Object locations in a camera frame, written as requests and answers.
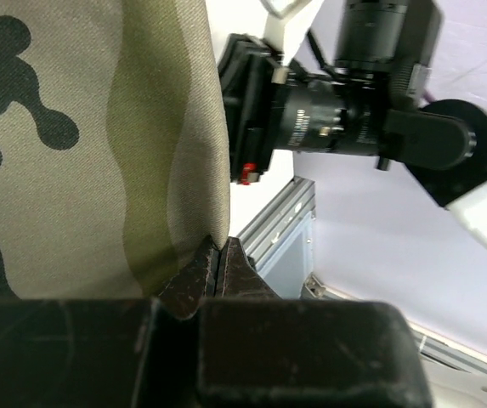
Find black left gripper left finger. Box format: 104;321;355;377
0;240;220;407

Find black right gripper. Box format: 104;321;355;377
218;33;294;184

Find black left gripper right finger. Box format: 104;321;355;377
196;239;433;407

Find olive yellow camouflage trousers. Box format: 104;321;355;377
0;1;229;299

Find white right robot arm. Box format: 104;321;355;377
218;1;487;249

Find aluminium rail frame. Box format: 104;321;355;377
239;177;487;377

